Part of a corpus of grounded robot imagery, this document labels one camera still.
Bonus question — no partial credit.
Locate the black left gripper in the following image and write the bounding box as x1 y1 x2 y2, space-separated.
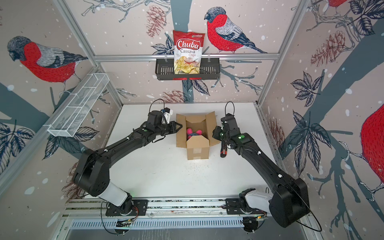
154 121 184 137

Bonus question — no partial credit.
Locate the pink blue plush toy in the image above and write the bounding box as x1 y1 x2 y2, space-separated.
187 128 203 140

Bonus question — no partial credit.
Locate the red black utility knife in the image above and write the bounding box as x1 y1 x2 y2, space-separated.
220 142 228 158

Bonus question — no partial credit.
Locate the brown cardboard express box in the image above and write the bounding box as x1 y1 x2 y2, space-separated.
176 112 220 160

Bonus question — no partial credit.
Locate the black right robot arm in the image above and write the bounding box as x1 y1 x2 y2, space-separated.
213 114 310 228

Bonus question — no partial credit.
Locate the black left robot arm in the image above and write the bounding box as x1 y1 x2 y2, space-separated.
73 108 183 214

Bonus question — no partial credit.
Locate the Chuba cassava chips bag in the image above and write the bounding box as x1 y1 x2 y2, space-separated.
173 30 205 74

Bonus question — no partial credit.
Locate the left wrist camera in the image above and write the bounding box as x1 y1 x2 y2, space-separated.
161 108 173 124

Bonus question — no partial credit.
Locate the black wire wall basket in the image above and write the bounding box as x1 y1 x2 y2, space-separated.
155 57 221 81

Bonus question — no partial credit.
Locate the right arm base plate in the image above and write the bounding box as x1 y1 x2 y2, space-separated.
221 198 267 216

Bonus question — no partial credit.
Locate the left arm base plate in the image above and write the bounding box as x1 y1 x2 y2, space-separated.
106 200 149 217

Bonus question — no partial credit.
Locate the aluminium frame crossbar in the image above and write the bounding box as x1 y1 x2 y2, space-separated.
93 53 280 63

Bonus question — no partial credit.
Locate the white wire mesh shelf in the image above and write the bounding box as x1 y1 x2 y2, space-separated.
48 73 110 137

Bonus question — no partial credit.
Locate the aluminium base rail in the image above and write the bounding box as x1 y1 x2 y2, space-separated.
64 195 311 217

